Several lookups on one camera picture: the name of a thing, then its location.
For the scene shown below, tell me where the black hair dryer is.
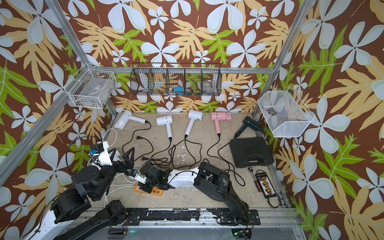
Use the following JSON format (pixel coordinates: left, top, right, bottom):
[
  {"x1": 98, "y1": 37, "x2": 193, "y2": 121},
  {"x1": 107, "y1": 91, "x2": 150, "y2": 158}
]
[{"x1": 234, "y1": 116, "x2": 264, "y2": 138}]

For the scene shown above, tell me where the pink hair dryer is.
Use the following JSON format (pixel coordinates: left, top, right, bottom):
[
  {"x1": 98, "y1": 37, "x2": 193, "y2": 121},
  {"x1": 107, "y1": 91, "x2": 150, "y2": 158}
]
[{"x1": 211, "y1": 112, "x2": 232, "y2": 138}]

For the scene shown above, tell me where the ratchet wrench tool set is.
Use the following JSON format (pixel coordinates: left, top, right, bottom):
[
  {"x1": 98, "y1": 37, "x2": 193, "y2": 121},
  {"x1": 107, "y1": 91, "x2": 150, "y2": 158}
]
[{"x1": 247, "y1": 167, "x2": 282, "y2": 209}]

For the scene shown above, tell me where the black mounting rail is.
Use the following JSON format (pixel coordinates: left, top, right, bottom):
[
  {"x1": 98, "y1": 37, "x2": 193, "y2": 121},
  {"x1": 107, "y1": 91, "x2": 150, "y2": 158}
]
[{"x1": 119, "y1": 207, "x2": 262, "y2": 226}]

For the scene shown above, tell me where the black wire basket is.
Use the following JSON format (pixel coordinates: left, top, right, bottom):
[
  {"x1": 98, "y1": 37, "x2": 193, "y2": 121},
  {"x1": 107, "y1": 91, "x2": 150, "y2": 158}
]
[{"x1": 129, "y1": 63, "x2": 222, "y2": 96}]

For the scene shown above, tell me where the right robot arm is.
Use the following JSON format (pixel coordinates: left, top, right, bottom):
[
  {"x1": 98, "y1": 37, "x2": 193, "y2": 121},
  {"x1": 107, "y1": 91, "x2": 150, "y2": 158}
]
[{"x1": 134, "y1": 162, "x2": 250, "y2": 225}]

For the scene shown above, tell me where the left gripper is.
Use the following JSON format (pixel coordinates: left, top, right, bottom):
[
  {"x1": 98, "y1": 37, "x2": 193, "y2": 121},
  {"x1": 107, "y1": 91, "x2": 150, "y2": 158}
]
[{"x1": 94, "y1": 146, "x2": 134, "y2": 198}]

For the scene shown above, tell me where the far left dryer cable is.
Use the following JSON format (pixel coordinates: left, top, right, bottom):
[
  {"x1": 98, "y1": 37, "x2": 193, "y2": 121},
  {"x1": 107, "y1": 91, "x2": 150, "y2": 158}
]
[{"x1": 121, "y1": 120, "x2": 154, "y2": 164}]

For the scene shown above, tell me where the black dryer power cable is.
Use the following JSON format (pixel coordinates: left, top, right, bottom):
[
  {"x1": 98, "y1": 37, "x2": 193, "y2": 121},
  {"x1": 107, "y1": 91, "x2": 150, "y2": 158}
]
[{"x1": 217, "y1": 136, "x2": 246, "y2": 187}]

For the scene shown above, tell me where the black plastic tool case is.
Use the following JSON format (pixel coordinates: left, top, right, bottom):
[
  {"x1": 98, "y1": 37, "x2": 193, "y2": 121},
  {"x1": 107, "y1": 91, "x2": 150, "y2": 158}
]
[{"x1": 229, "y1": 137, "x2": 274, "y2": 168}]

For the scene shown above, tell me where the white mesh basket right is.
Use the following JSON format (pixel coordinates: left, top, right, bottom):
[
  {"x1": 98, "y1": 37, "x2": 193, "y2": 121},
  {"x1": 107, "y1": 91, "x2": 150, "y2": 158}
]
[{"x1": 258, "y1": 88, "x2": 315, "y2": 138}]

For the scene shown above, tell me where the orange power strip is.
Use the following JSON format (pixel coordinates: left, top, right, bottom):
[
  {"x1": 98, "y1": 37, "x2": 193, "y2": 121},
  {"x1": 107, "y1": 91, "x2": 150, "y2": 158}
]
[{"x1": 134, "y1": 182, "x2": 163, "y2": 197}]

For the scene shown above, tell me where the pink dryer black cable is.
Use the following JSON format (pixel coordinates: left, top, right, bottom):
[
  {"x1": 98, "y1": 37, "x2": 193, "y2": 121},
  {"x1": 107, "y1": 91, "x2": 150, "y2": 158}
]
[{"x1": 205, "y1": 136, "x2": 229, "y2": 169}]

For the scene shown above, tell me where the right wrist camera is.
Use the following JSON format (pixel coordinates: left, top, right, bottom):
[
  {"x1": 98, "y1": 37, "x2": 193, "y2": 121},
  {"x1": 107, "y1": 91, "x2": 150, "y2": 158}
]
[{"x1": 129, "y1": 169, "x2": 147, "y2": 184}]

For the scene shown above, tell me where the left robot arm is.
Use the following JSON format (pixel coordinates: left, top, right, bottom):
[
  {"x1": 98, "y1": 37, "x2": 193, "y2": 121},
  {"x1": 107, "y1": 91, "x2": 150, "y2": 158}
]
[{"x1": 27, "y1": 148, "x2": 135, "y2": 240}]

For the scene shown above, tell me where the white wire basket left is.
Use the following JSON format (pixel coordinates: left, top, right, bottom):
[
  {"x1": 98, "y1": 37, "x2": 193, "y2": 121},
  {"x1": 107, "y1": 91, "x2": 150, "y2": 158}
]
[{"x1": 67, "y1": 69, "x2": 117, "y2": 109}]

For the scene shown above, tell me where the large dryer white cable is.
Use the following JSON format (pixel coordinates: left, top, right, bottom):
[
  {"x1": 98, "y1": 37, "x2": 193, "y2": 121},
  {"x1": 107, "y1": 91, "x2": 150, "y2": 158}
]
[{"x1": 86, "y1": 128, "x2": 145, "y2": 208}]

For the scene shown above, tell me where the white hair dryer far left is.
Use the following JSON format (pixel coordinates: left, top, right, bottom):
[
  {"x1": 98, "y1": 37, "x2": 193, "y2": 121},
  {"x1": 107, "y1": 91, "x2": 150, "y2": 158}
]
[{"x1": 114, "y1": 110, "x2": 149, "y2": 130}]

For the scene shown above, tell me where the large white hair dryer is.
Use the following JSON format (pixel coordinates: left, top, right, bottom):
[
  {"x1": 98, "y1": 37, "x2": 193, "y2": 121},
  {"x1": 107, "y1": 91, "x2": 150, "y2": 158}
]
[{"x1": 88, "y1": 150, "x2": 121, "y2": 169}]

